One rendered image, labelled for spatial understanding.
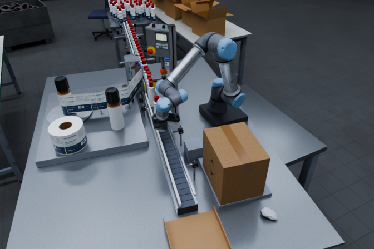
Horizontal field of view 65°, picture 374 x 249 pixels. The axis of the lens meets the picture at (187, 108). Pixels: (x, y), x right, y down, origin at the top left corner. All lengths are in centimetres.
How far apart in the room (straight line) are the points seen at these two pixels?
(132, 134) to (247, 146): 81
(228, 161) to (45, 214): 96
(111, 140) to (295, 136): 121
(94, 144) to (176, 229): 78
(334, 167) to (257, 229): 181
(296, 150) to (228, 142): 62
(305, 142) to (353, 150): 150
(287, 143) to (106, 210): 118
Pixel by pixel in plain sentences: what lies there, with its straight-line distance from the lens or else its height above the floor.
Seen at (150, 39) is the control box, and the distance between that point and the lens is 196.
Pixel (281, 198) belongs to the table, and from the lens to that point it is 170.
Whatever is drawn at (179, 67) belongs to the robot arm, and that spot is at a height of 133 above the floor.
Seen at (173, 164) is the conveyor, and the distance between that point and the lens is 173.
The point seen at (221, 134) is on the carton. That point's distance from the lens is 156.
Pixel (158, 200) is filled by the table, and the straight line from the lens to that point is 163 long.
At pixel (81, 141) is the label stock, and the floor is 94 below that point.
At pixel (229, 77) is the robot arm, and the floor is 124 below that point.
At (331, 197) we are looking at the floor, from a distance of 296.
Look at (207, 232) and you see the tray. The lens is 152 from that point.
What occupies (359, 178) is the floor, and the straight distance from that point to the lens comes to 325.
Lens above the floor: 211
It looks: 35 degrees down
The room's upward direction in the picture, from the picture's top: 1 degrees counter-clockwise
